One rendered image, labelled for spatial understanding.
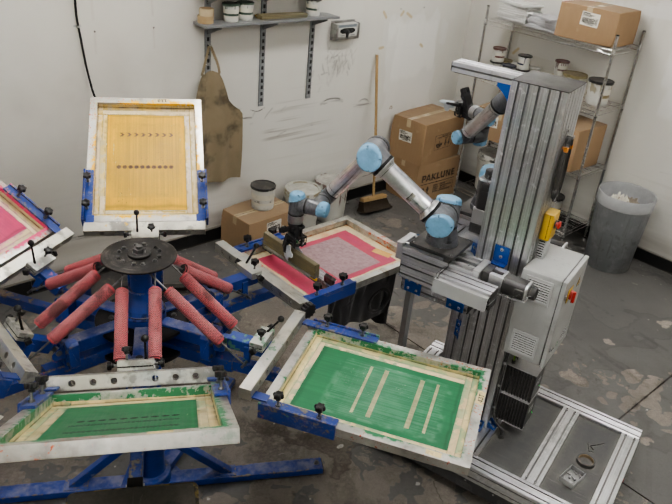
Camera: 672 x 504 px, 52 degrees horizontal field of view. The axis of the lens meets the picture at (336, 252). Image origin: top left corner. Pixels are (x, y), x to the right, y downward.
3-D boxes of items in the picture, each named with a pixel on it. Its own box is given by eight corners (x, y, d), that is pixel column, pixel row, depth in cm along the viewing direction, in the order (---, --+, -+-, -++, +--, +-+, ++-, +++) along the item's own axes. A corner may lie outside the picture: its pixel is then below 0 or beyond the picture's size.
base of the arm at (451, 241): (463, 241, 327) (466, 222, 322) (449, 252, 316) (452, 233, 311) (434, 230, 334) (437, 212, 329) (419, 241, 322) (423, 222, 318)
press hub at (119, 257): (167, 445, 367) (158, 216, 303) (208, 491, 343) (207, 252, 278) (97, 479, 343) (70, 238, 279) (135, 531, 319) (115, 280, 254)
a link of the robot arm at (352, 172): (382, 124, 314) (316, 190, 340) (376, 131, 305) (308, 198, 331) (400, 142, 315) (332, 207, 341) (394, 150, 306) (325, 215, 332)
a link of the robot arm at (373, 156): (463, 216, 309) (375, 130, 305) (458, 229, 296) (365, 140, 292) (445, 232, 315) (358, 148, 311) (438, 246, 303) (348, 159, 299)
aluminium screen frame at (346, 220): (346, 221, 405) (347, 215, 403) (420, 263, 368) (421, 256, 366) (233, 257, 356) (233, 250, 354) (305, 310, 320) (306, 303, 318)
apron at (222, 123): (237, 174, 557) (240, 40, 506) (243, 177, 552) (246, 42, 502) (179, 187, 524) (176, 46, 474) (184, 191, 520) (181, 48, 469)
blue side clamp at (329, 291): (348, 288, 341) (349, 276, 338) (355, 293, 338) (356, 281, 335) (301, 308, 323) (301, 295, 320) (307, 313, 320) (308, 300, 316)
